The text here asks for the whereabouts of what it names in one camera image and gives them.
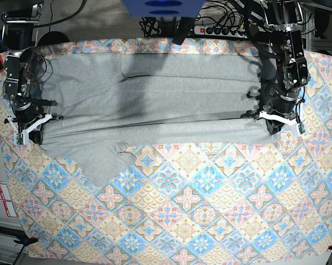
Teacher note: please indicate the red white label stickers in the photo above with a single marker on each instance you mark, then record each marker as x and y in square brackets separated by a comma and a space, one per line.
[6, 201]

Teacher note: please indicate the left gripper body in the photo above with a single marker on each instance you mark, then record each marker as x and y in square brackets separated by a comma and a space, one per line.
[281, 103]

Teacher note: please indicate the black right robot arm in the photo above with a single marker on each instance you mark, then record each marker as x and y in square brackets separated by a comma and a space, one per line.
[17, 37]

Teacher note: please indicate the black support bracket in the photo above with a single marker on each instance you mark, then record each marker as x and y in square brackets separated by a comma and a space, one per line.
[184, 26]

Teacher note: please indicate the black round base disc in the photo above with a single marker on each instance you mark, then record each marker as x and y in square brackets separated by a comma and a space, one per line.
[53, 37]

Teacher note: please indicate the patterned tile tablecloth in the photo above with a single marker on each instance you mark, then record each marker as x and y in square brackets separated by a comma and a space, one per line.
[201, 203]

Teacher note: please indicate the black orange clamp lower left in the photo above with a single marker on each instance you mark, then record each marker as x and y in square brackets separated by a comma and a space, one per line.
[25, 241]

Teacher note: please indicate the white power strip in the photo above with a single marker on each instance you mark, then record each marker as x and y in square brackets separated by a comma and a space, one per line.
[226, 31]

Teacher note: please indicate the grey T-shirt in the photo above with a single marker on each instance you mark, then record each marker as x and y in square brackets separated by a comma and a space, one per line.
[111, 101]

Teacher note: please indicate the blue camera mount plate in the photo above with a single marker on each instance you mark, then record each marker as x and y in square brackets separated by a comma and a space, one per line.
[163, 8]

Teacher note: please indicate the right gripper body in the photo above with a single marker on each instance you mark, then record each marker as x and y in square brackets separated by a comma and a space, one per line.
[26, 113]

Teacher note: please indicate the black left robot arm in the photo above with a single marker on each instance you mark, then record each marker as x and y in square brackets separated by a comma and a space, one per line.
[285, 46]

